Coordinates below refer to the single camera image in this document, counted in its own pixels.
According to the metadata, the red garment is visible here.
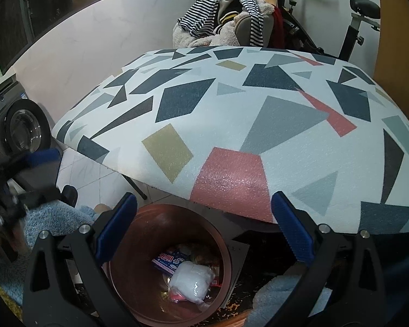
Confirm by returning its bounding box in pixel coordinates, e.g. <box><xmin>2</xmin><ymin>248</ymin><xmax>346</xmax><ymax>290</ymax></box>
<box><xmin>271</xmin><ymin>5</ymin><xmax>287</xmax><ymax>48</ymax></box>

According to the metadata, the wooden door panel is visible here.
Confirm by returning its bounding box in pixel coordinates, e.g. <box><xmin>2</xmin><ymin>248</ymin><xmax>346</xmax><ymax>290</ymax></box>
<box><xmin>375</xmin><ymin>0</ymin><xmax>409</xmax><ymax>116</ymax></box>

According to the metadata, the fluffy blue slipper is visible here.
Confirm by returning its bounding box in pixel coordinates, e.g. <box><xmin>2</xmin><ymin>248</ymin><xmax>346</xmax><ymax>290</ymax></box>
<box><xmin>78</xmin><ymin>203</ymin><xmax>111</xmax><ymax>219</ymax></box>

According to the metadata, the brown round bin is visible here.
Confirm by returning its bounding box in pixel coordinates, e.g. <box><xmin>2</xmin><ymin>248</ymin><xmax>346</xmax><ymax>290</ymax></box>
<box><xmin>102</xmin><ymin>204</ymin><xmax>232</xmax><ymax>324</ymax></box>

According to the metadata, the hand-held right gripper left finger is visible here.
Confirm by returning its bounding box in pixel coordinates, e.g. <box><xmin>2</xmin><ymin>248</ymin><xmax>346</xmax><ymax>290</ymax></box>
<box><xmin>22</xmin><ymin>192</ymin><xmax>139</xmax><ymax>327</ymax></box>

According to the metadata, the black white striped shirt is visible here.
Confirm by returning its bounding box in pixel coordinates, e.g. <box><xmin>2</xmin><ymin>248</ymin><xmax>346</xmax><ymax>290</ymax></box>
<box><xmin>177</xmin><ymin>0</ymin><xmax>264</xmax><ymax>46</ymax></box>

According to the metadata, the black yellow striped garment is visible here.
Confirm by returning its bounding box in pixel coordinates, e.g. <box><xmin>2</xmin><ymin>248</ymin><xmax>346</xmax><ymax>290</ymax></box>
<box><xmin>215</xmin><ymin>2</ymin><xmax>246</xmax><ymax>29</ymax></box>

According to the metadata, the white plastic bag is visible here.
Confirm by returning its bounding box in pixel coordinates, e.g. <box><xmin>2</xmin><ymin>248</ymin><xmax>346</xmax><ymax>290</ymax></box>
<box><xmin>169</xmin><ymin>261</ymin><xmax>216</xmax><ymax>305</ymax></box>

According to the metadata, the orange printed clear bag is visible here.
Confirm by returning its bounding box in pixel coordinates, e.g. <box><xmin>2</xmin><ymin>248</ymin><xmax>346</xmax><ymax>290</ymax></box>
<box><xmin>191</xmin><ymin>243</ymin><xmax>222</xmax><ymax>266</ymax></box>

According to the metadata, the blue ice cream box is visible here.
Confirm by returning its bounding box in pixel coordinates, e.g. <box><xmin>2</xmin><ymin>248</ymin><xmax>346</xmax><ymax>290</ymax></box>
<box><xmin>152</xmin><ymin>249</ymin><xmax>191</xmax><ymax>278</ymax></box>

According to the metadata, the grey cardboard sheet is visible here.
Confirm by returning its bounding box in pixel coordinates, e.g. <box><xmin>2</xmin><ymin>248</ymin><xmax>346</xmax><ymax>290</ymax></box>
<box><xmin>221</xmin><ymin>238</ymin><xmax>251</xmax><ymax>310</ymax></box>

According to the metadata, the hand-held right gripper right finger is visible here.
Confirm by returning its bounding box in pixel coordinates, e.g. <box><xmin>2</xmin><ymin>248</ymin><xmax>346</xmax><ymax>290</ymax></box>
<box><xmin>272</xmin><ymin>192</ymin><xmax>386</xmax><ymax>327</ymax></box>

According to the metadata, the black exercise bike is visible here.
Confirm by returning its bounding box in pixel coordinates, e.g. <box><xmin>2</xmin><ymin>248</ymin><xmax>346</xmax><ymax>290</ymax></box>
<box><xmin>259</xmin><ymin>0</ymin><xmax>382</xmax><ymax>62</ymax></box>

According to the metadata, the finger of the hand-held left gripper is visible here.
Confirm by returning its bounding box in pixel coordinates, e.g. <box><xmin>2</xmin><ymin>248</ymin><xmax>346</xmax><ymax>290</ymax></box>
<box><xmin>0</xmin><ymin>147</ymin><xmax>61</xmax><ymax>178</ymax></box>
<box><xmin>15</xmin><ymin>184</ymin><xmax>78</xmax><ymax>210</ymax></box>

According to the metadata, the geometric patterned table cover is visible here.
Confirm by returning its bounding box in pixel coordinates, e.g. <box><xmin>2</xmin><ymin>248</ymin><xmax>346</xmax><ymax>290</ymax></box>
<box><xmin>52</xmin><ymin>46</ymin><xmax>409</xmax><ymax>235</ymax></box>

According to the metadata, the white fleece garment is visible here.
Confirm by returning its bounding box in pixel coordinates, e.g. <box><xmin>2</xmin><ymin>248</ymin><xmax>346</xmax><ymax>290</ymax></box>
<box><xmin>172</xmin><ymin>3</ymin><xmax>276</xmax><ymax>49</ymax></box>

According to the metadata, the black table leg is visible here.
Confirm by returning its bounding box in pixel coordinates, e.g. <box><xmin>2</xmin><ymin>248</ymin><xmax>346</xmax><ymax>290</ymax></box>
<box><xmin>122</xmin><ymin>173</ymin><xmax>148</xmax><ymax>200</ymax></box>

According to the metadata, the washing machine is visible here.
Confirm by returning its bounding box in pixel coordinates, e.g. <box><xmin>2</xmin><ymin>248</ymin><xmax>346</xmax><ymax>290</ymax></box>
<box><xmin>0</xmin><ymin>73</ymin><xmax>55</xmax><ymax>191</ymax></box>

